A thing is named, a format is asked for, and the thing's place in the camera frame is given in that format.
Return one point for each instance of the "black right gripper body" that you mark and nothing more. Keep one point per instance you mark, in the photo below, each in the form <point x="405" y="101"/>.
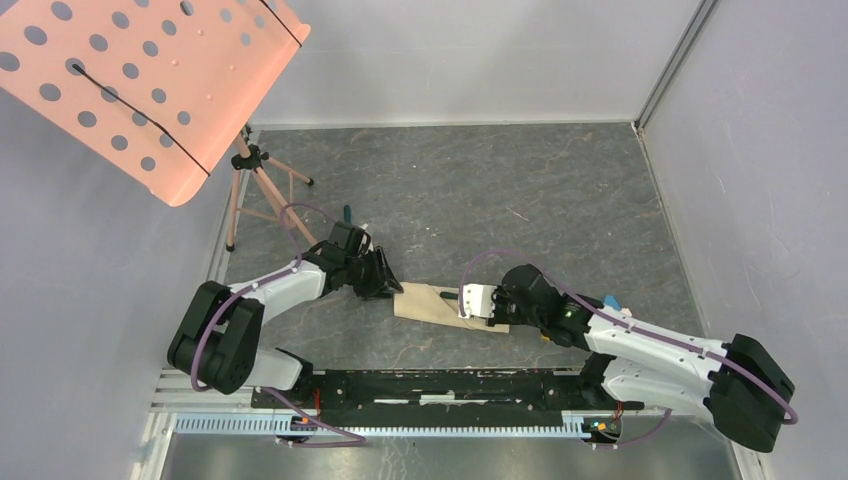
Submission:
<point x="506" y="313"/>

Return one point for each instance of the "aluminium frame rails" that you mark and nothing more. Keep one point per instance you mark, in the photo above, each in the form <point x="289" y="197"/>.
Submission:
<point x="249" y="410"/>

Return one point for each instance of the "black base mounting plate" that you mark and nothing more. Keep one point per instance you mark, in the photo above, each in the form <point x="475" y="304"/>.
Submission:
<point x="450" y="398"/>

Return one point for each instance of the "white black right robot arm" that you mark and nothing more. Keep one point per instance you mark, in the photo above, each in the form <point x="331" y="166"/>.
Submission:
<point x="737" y="386"/>

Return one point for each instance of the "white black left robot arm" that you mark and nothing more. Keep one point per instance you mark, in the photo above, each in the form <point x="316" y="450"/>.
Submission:
<point x="217" y="341"/>

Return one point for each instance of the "blue triangular block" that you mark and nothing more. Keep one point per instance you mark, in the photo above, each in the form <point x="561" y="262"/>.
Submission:
<point x="611" y="301"/>

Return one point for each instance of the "pink perforated music stand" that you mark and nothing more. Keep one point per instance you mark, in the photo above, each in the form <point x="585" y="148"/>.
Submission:
<point x="161" y="89"/>

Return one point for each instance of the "beige cloth napkin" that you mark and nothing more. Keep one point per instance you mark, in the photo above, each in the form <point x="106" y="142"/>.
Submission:
<point x="421" y="302"/>

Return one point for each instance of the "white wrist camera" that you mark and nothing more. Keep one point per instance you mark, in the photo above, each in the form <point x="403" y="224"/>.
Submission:
<point x="366" y="243"/>
<point x="476" y="300"/>

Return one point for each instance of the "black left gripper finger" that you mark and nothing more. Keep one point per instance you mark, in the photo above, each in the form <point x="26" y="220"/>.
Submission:
<point x="385" y="273"/>
<point x="382" y="292"/>

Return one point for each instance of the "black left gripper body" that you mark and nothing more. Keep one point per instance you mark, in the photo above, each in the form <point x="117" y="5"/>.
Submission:
<point x="365" y="274"/>

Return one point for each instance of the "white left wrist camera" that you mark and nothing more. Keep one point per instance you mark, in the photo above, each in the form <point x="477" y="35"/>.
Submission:
<point x="366" y="243"/>

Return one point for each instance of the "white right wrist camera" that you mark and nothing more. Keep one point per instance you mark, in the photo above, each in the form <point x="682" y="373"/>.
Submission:
<point x="476" y="300"/>

